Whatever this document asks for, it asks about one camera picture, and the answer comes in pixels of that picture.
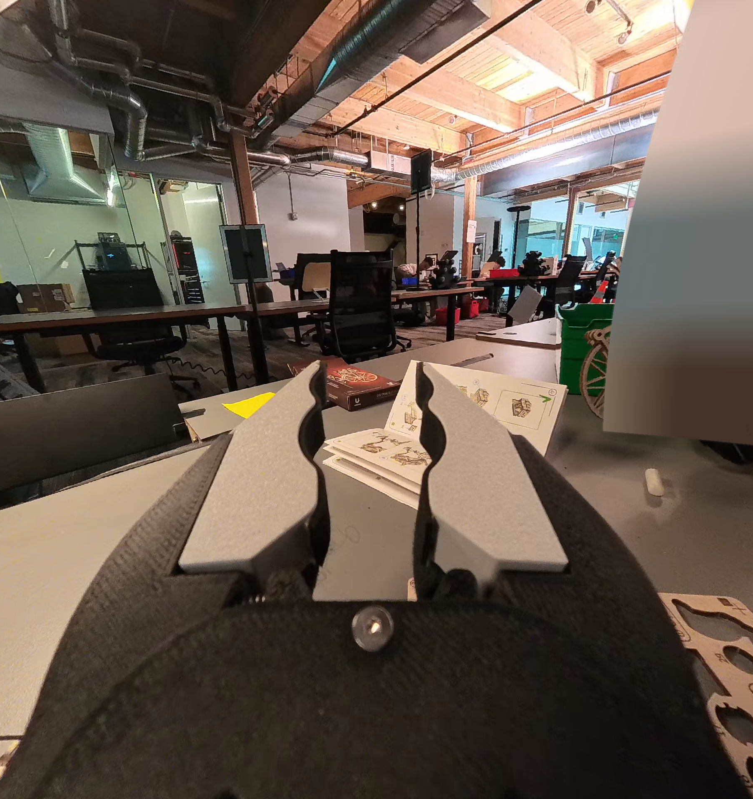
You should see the yellow sticky note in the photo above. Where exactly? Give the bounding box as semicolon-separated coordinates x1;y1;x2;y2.
222;391;277;419

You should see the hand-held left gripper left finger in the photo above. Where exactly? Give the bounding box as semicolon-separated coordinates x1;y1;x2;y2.
178;360;332;600

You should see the wooden model wheel assembly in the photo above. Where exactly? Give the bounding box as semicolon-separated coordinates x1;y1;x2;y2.
577;324;612;419

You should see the long dark office table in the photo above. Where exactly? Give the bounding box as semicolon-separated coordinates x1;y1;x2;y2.
0;303;249;394

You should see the black desk partition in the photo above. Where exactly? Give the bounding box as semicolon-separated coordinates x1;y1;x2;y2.
0;372;194;498

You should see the black mesh office chair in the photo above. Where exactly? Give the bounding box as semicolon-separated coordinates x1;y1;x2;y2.
307;248;414;364

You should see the green plastic bin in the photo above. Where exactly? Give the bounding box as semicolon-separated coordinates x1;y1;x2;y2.
555;302;616;396

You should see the black screen on pole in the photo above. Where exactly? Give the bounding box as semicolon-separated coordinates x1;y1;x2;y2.
409;149;434;294

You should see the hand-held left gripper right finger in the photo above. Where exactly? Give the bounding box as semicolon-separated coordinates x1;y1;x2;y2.
413;361;570;601

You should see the laser-cut wooden parts sheet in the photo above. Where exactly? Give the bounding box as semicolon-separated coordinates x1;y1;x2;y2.
657;592;753;799

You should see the dark red model kit box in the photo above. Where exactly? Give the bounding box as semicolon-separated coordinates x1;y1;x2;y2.
287;357;398;412

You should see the white rounded board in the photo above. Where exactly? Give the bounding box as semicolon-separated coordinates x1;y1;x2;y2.
475;317;563;350

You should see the open paper instruction booklet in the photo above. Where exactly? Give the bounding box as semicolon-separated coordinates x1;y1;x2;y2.
322;359;568;508

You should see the grey framed panel on stand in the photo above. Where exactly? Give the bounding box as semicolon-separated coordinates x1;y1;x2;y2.
218;223;274;286

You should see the cardboard box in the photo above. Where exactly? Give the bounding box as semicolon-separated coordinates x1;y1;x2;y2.
16;283;76;314

